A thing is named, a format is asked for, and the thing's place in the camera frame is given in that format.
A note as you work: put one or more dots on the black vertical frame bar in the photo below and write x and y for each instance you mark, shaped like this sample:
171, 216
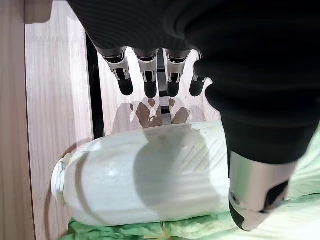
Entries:
96, 100

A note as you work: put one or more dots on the light wooden side board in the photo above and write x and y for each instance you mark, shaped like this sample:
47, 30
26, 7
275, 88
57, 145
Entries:
12, 125

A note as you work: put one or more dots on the white napa cabbage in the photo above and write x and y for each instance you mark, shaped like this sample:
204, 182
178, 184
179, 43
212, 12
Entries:
112, 180

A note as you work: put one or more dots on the black and white post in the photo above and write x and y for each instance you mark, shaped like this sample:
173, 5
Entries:
163, 87

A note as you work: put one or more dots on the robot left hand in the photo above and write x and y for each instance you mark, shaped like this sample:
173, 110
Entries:
250, 62

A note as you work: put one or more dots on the green leafy cabbage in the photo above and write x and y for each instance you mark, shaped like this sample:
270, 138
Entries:
190, 228

